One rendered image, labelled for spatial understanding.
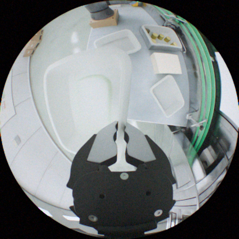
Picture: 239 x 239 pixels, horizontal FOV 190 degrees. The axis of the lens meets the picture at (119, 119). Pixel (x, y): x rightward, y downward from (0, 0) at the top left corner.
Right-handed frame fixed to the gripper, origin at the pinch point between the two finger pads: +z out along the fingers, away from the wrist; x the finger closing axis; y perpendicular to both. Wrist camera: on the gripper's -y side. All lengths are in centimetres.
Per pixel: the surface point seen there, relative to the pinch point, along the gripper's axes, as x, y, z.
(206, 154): 77, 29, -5
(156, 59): 18.7, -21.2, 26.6
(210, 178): 53, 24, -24
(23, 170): -283, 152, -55
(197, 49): 43, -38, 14
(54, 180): -236, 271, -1
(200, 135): 60, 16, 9
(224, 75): 60, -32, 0
